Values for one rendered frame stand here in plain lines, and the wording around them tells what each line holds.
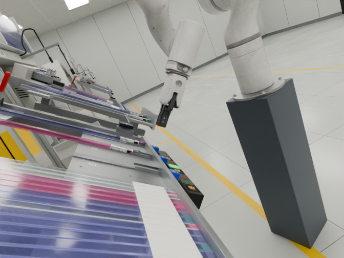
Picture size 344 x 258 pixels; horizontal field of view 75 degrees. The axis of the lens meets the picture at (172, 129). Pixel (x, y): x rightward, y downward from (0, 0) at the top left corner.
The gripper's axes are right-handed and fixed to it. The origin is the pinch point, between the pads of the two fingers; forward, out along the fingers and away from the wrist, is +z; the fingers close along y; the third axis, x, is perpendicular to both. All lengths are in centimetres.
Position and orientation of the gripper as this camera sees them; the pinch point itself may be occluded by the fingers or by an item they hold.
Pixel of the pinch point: (162, 120)
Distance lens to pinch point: 73.5
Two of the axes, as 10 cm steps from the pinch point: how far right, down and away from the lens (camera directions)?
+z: -3.1, 9.5, 1.1
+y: -2.8, -2.0, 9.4
